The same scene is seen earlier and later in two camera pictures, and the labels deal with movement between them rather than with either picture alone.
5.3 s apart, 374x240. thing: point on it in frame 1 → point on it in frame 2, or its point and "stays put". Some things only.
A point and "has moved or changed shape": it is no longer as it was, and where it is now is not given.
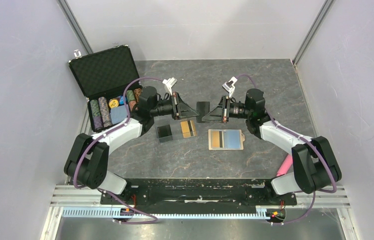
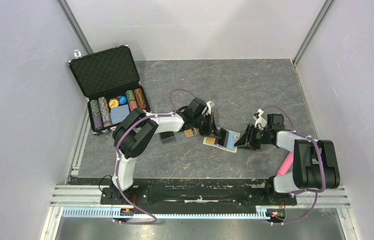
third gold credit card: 185,129 stays put
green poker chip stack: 97,119 stays put
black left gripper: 180,108 → 211,128
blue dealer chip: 121,101 stays put
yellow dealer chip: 113,103 stays put
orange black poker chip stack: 137,92 stays put
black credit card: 203,108 has moved or changed shape
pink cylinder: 285,165 stays put
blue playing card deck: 118,114 stays put
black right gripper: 221,113 → 247,139
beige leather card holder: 226,139 has moved or changed shape
